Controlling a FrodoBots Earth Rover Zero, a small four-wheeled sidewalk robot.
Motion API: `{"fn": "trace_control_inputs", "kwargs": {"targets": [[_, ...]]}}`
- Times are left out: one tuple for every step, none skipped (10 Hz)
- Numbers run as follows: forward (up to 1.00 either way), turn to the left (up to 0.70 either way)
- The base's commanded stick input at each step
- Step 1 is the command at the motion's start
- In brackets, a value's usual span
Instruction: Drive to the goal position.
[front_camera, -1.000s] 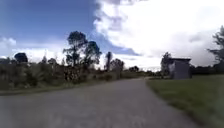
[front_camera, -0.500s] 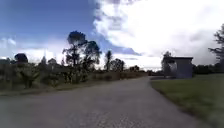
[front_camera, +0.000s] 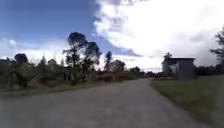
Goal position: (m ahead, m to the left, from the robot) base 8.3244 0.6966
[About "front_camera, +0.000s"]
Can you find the row of trees and bushes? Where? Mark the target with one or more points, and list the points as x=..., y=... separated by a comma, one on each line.
x=78, y=60

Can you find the grey gravel road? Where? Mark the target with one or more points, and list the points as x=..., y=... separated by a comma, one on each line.
x=110, y=106

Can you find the grey shed building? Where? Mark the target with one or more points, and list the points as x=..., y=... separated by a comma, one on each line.
x=181, y=68

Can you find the dry grass strip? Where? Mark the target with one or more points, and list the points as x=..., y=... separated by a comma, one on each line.
x=36, y=89

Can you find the green grass verge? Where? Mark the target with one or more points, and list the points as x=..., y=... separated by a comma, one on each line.
x=193, y=93

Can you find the dark tree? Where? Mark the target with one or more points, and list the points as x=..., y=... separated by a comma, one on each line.
x=219, y=50

